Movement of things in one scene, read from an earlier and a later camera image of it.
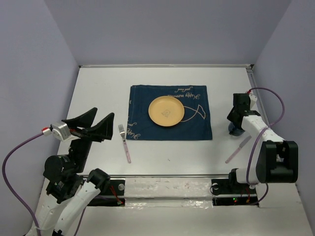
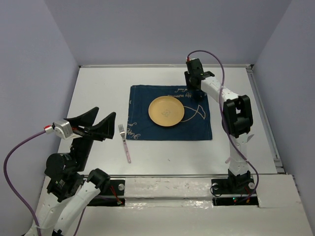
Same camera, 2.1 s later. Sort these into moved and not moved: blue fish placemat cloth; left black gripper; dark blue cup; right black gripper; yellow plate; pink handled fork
Moved: right black gripper; dark blue cup
Not moved: blue fish placemat cloth; pink handled fork; left black gripper; yellow plate
